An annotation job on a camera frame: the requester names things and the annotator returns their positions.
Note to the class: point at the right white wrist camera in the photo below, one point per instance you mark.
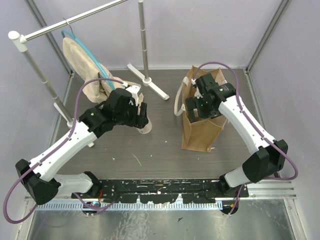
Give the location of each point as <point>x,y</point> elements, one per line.
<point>197,93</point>

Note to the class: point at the beige cloth garment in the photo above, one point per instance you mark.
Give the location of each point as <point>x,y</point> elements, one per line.
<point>85,67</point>

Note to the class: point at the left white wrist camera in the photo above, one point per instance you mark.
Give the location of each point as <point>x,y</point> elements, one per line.
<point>132,93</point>

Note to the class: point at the brown canvas bag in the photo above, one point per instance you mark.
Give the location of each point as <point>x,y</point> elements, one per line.
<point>198,136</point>

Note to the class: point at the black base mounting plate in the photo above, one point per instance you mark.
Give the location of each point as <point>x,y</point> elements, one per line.
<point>160,191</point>

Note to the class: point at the beige bottle pink cap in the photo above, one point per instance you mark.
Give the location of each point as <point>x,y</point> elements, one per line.
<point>146,129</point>

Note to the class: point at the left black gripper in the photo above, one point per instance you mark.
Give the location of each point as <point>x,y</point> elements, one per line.
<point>143,115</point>

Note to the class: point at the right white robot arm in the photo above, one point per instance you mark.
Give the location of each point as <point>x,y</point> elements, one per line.
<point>266,152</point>

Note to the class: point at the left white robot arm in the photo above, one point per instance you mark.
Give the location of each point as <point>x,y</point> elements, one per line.
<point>40,175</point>

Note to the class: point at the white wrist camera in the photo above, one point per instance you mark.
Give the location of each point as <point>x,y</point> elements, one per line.
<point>132,93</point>
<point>197,93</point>

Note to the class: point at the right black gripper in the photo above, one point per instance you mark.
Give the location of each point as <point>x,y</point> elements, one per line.
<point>193,103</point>

